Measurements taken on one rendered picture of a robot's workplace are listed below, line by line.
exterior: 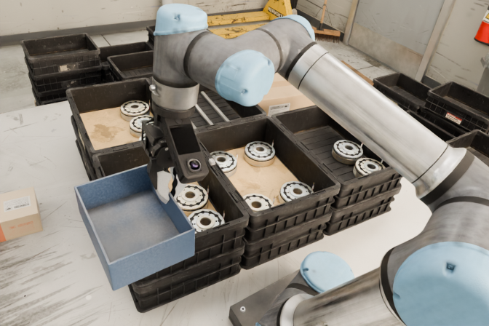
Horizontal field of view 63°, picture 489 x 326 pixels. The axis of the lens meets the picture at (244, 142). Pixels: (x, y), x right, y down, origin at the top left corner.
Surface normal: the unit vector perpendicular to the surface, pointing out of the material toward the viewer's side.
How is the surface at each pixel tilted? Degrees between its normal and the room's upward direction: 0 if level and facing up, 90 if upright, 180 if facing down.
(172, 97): 87
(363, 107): 51
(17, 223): 90
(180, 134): 30
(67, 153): 0
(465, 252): 13
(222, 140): 90
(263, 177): 0
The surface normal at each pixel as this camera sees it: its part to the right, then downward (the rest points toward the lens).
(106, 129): 0.10, -0.80
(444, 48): -0.84, 0.25
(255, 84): 0.78, 0.45
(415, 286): -0.56, 0.38
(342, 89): -0.22, -0.11
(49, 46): 0.54, 0.54
